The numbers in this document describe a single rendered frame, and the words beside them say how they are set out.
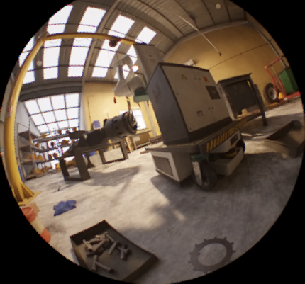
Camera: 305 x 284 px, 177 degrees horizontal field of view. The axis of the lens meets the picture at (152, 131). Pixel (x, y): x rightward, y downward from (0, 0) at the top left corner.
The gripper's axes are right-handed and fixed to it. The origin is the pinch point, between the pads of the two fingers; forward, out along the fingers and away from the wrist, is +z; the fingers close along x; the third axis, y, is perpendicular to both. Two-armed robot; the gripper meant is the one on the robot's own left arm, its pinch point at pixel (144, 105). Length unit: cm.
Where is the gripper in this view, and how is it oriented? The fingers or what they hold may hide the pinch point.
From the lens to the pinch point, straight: 146.7
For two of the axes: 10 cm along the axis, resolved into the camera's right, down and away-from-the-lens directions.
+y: -2.9, 1.6, 9.4
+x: -9.1, 2.7, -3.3
